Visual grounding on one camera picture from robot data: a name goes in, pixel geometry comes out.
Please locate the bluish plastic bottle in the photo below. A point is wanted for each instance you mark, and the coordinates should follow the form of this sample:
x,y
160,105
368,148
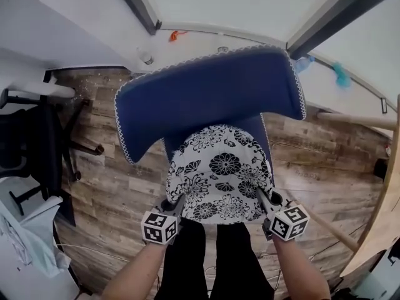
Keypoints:
x,y
303,63

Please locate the person's black clothing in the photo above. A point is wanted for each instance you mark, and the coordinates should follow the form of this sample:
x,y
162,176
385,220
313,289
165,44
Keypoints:
x,y
231,261

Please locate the clear plastic bottle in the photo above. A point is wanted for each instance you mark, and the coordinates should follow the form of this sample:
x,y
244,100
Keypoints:
x,y
145,57

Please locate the black and white floral cushion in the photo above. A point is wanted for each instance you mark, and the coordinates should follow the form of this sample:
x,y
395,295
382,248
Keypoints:
x,y
218,167

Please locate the blue fabric chair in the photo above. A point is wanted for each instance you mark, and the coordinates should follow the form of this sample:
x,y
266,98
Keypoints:
x,y
203,98

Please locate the teal fluffy item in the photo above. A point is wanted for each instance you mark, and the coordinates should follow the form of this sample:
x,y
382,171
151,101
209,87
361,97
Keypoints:
x,y
341,75

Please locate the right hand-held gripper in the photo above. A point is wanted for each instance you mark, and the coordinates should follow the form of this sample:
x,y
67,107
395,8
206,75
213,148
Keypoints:
x,y
289,223

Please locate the small orange item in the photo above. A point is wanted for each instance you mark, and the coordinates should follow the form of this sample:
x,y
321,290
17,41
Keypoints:
x,y
174,36

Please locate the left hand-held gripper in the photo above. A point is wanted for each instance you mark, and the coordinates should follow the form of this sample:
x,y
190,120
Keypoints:
x,y
156,230

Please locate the person's left forearm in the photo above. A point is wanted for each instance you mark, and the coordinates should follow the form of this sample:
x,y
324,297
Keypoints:
x,y
134,273

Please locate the person's right forearm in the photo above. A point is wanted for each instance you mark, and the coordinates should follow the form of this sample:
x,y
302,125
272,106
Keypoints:
x,y
300,270

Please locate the black office chair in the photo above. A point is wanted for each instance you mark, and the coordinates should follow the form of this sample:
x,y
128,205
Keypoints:
x,y
40,142

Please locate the light wooden table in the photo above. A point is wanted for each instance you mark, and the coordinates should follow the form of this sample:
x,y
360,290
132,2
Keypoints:
x,y
384,230

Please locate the white cloth pile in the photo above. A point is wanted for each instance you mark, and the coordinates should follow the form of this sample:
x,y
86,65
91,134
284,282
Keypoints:
x,y
37,223

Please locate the crumpled white paper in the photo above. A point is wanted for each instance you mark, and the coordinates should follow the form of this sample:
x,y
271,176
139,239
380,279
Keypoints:
x,y
12,245

